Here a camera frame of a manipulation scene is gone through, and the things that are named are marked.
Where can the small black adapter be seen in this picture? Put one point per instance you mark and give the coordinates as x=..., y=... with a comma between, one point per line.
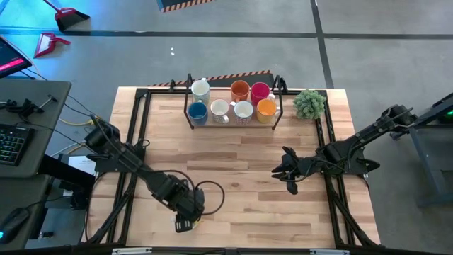
x=46, y=234

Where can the silver aluminium extrusion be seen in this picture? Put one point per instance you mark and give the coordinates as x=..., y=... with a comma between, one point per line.
x=329, y=251
x=131, y=250

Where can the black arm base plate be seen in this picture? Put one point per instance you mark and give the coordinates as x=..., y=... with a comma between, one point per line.
x=102, y=165
x=357, y=166

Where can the grey metal stand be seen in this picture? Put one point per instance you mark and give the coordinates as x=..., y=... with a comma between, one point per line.
x=428, y=170

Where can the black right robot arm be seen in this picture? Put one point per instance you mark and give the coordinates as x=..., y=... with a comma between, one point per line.
x=364, y=136

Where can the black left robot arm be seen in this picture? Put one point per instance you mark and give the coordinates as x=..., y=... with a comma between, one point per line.
x=155, y=180

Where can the black clamp mount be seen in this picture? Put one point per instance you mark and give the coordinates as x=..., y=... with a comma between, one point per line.
x=24, y=108

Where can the grey diamond mug red rim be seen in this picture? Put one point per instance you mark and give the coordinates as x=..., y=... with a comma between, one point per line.
x=219, y=110

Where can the black device green light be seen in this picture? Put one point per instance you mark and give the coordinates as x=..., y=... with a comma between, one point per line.
x=444, y=108

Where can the black computer mouse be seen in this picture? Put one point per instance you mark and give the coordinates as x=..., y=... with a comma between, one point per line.
x=12, y=223

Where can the wooden rack black metal legs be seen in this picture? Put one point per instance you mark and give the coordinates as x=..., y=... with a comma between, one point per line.
x=233, y=122

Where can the dark grey desk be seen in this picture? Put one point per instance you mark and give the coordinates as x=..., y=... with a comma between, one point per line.
x=21, y=191

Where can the white paper sheet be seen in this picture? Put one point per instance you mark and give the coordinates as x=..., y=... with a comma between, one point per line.
x=83, y=164

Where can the red lattice mug blue rim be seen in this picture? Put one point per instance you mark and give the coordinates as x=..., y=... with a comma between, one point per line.
x=243, y=111

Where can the yellow ceramic mug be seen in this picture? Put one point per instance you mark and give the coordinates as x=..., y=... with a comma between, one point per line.
x=266, y=110

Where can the yellow tag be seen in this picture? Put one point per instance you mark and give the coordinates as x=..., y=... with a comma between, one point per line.
x=197, y=223

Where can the black aluminium station frame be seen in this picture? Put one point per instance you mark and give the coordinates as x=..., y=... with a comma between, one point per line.
x=141, y=91

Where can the green artificial succulent plant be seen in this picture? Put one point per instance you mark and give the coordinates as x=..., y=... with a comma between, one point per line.
x=309, y=104

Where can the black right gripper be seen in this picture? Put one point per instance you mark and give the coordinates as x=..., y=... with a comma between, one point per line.
x=306, y=166

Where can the orange ceramic mug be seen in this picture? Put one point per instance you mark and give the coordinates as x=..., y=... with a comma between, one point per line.
x=240, y=90

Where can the green patterned white mug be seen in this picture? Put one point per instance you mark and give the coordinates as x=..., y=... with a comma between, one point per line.
x=200, y=90

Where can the black backlit keyboard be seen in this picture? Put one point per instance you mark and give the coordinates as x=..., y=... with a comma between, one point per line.
x=14, y=145

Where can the black computer monitor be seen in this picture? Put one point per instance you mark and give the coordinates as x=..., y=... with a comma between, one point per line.
x=10, y=58

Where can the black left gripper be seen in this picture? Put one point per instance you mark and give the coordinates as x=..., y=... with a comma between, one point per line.
x=191, y=203

